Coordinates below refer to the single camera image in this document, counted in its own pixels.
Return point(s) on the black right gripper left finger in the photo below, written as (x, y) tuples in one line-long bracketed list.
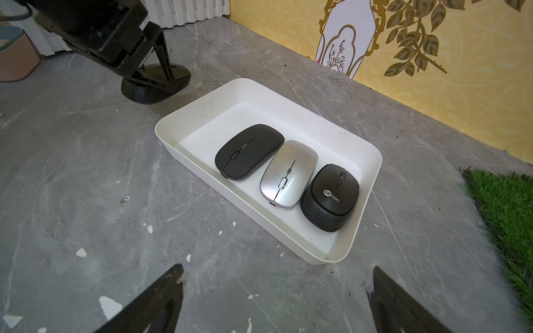
[(157, 309)]

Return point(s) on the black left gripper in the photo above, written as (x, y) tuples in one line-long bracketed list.
[(110, 33)]

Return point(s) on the silver mouse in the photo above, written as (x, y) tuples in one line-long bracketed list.
[(288, 174)]

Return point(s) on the green artificial grass mat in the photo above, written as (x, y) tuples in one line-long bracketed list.
[(504, 202)]

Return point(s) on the white fence flower planter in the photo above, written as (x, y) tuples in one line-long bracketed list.
[(170, 13)]

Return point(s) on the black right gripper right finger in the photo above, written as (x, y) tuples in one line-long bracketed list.
[(394, 310)]

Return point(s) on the black ribbed mouse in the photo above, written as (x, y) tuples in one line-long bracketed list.
[(330, 198)]

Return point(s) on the blue tray with stones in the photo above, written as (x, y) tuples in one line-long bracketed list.
[(18, 56)]

